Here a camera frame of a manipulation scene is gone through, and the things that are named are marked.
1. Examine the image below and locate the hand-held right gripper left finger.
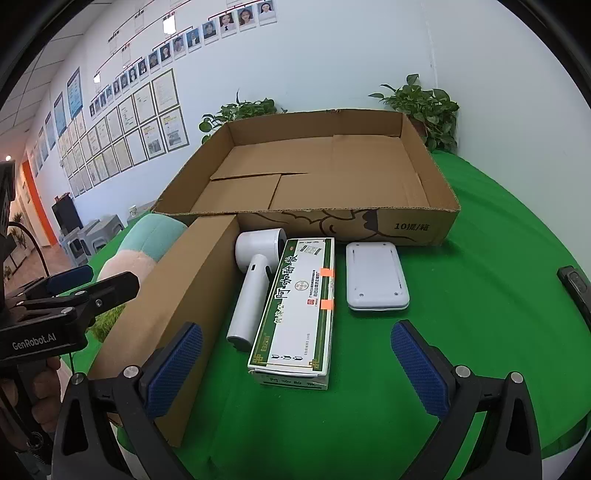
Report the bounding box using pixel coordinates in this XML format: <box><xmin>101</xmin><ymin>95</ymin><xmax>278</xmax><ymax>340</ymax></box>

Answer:
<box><xmin>53</xmin><ymin>322</ymin><xmax>204</xmax><ymax>480</ymax></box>

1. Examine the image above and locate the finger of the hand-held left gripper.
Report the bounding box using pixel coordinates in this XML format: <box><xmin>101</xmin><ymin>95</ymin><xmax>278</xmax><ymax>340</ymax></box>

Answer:
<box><xmin>18</xmin><ymin>271</ymin><xmax>140</xmax><ymax>326</ymax></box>
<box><xmin>4</xmin><ymin>264</ymin><xmax>94</xmax><ymax>302</ymax></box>

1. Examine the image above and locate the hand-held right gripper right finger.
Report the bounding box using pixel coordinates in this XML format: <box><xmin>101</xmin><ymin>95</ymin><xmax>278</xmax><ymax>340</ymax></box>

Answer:
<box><xmin>390</xmin><ymin>320</ymin><xmax>543</xmax><ymax>480</ymax></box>

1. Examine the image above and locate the pink teal plush toy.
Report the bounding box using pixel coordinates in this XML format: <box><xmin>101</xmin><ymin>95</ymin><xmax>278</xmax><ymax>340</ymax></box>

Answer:
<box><xmin>90</xmin><ymin>213</ymin><xmax>189</xmax><ymax>343</ymax></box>

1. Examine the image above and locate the long narrow cardboard box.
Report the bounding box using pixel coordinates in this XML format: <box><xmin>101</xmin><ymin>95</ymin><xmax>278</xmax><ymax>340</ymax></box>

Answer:
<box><xmin>88</xmin><ymin>215</ymin><xmax>241</xmax><ymax>448</ymax></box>

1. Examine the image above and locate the white electronic scale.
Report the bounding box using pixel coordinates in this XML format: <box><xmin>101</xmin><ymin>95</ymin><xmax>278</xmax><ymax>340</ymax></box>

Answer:
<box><xmin>345</xmin><ymin>241</ymin><xmax>411</xmax><ymax>312</ymax></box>

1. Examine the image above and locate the white hair dryer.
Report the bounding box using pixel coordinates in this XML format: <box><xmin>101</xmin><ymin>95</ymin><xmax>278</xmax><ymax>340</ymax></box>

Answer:
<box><xmin>226</xmin><ymin>227</ymin><xmax>289</xmax><ymax>354</ymax></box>

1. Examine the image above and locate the green white medicine box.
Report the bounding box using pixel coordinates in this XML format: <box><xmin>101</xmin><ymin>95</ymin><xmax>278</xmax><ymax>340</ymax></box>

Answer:
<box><xmin>248</xmin><ymin>237</ymin><xmax>337</xmax><ymax>392</ymax></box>

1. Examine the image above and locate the large cardboard box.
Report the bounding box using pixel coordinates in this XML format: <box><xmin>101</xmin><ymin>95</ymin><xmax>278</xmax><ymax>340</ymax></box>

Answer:
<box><xmin>152</xmin><ymin>109</ymin><xmax>461</xmax><ymax>247</ymax></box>

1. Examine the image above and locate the person's left hand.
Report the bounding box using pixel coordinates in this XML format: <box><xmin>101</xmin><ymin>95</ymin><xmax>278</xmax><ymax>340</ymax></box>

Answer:
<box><xmin>32</xmin><ymin>360</ymin><xmax>63</xmax><ymax>435</ymax></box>

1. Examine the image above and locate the grey plastic stool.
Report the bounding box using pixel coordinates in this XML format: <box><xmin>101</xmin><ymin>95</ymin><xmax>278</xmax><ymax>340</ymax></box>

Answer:
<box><xmin>88</xmin><ymin>216</ymin><xmax>125</xmax><ymax>252</ymax></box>
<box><xmin>60</xmin><ymin>228</ymin><xmax>93</xmax><ymax>266</ymax></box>

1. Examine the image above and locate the black monitor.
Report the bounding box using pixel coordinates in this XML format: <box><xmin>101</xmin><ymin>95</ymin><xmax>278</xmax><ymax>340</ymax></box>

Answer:
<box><xmin>51</xmin><ymin>196</ymin><xmax>84</xmax><ymax>236</ymax></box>

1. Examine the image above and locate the leafy floor plant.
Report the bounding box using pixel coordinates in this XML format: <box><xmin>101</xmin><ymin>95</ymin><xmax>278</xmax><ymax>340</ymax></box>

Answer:
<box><xmin>7</xmin><ymin>212</ymin><xmax>28</xmax><ymax>271</ymax></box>

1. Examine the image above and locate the black remote control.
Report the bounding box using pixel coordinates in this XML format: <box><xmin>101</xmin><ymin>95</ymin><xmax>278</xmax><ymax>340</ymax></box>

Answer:
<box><xmin>557</xmin><ymin>266</ymin><xmax>591</xmax><ymax>326</ymax></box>

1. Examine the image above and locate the green potted plant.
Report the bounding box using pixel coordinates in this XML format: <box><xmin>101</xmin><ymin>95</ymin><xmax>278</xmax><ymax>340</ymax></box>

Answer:
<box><xmin>368</xmin><ymin>74</ymin><xmax>460</xmax><ymax>153</ymax></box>
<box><xmin>199</xmin><ymin>90</ymin><xmax>287</xmax><ymax>144</ymax></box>

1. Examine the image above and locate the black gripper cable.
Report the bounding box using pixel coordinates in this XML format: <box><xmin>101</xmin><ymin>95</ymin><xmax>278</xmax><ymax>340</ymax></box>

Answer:
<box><xmin>7</xmin><ymin>223</ymin><xmax>54</xmax><ymax>278</ymax></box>

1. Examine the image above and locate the wall of framed certificates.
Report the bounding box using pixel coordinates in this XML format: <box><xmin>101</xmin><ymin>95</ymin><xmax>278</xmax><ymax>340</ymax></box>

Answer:
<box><xmin>32</xmin><ymin>69</ymin><xmax>190</xmax><ymax>197</ymax></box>

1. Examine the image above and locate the medium blue wall poster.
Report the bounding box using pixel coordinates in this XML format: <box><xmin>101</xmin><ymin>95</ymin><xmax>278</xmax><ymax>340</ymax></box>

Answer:
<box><xmin>54</xmin><ymin>92</ymin><xmax>68</xmax><ymax>138</ymax></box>

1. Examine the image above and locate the large blue wall poster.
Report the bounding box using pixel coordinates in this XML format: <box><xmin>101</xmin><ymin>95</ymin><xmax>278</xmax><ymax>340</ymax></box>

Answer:
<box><xmin>67</xmin><ymin>68</ymin><xmax>84</xmax><ymax>120</ymax></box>

